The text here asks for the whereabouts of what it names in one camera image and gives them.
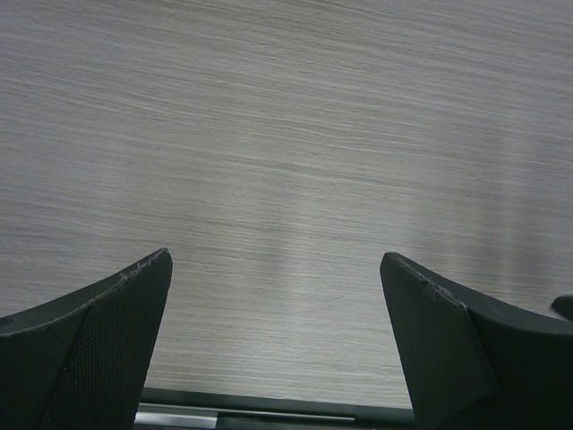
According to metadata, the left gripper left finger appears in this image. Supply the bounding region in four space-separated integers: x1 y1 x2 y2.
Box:
1 248 173 429

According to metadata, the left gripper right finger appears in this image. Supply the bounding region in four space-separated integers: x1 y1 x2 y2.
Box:
380 253 572 429

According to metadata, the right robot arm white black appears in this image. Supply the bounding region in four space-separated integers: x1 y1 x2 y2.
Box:
551 295 573 322

